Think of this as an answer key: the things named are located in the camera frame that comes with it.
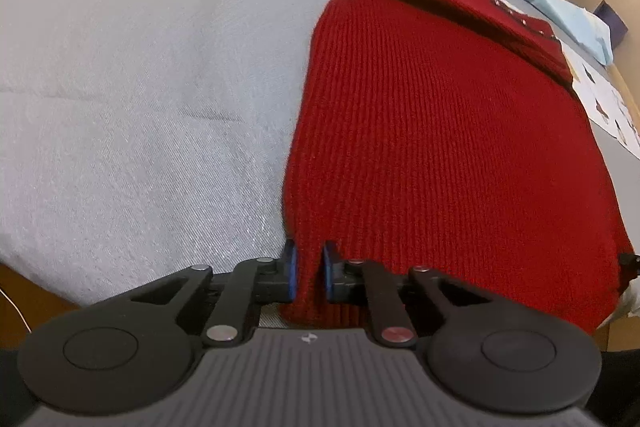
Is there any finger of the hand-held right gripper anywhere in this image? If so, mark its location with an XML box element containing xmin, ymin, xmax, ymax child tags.
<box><xmin>619</xmin><ymin>252</ymin><xmax>640</xmax><ymax>281</ymax></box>

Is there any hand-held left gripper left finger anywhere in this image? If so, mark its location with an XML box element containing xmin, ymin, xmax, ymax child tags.
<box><xmin>129</xmin><ymin>239</ymin><xmax>301</xmax><ymax>349</ymax></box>

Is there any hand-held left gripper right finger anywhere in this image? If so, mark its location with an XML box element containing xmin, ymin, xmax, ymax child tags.
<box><xmin>321</xmin><ymin>241</ymin><xmax>483</xmax><ymax>349</ymax></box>

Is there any dark red knit sweater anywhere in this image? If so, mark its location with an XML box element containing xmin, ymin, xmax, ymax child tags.
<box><xmin>277</xmin><ymin>0</ymin><xmax>635</xmax><ymax>336</ymax></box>

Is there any grey bed sheet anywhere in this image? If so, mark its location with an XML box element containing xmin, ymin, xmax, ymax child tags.
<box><xmin>0</xmin><ymin>0</ymin><xmax>640</xmax><ymax>333</ymax></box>

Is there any purple bag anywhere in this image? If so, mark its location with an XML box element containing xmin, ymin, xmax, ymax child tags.
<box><xmin>595</xmin><ymin>2</ymin><xmax>629</xmax><ymax>46</ymax></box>

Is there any white cable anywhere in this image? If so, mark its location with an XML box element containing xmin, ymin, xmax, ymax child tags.
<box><xmin>0</xmin><ymin>289</ymin><xmax>29</xmax><ymax>326</ymax></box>

